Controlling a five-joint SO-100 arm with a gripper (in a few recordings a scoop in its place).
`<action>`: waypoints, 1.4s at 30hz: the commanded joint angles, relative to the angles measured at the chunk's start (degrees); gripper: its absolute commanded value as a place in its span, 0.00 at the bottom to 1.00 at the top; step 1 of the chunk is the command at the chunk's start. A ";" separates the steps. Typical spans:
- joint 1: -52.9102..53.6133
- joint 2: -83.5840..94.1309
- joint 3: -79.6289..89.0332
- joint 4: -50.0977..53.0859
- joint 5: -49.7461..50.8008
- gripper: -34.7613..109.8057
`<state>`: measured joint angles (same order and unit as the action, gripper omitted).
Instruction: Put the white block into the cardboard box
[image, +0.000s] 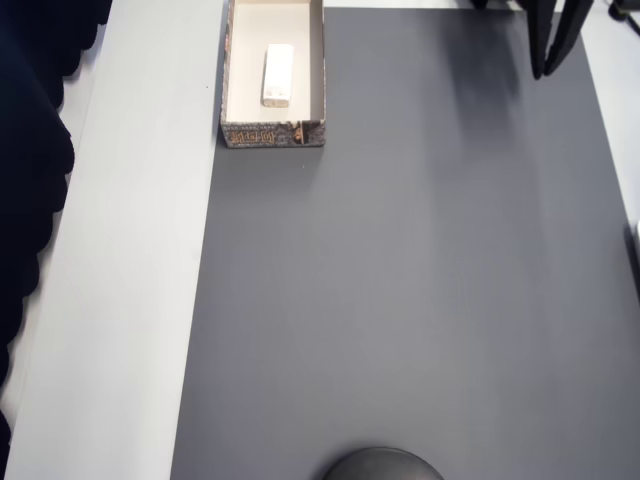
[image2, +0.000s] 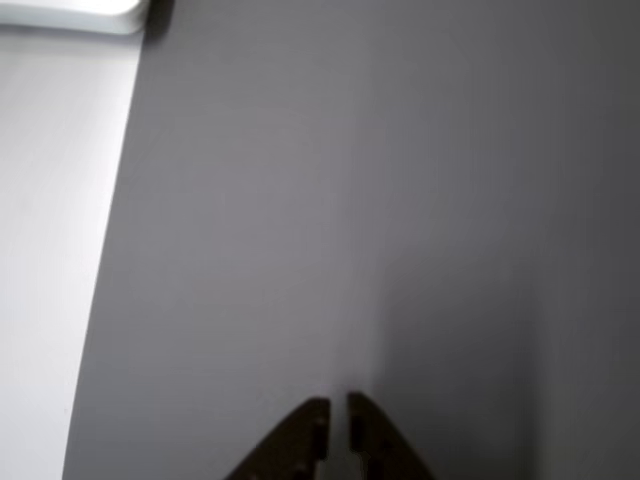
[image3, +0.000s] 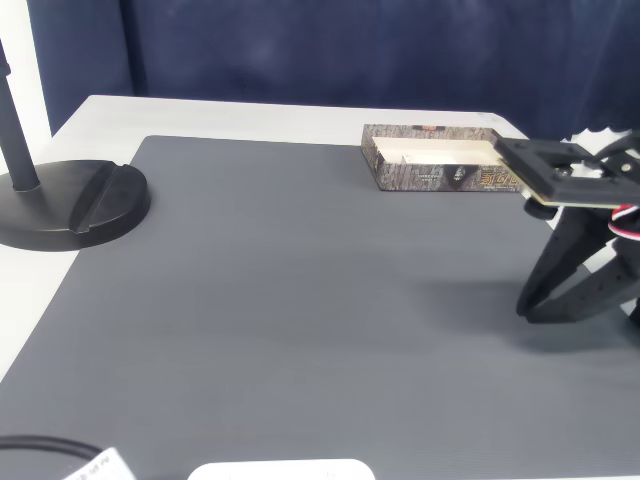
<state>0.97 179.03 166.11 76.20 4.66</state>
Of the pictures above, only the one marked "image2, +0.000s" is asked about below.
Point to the grey desk mat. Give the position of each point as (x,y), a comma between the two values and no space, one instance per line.
(350,200)

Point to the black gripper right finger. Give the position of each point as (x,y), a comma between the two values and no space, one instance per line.
(385,450)

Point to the white rounded device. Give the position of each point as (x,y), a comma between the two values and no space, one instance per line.
(75,12)

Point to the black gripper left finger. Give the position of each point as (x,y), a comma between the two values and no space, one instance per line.
(290,450)

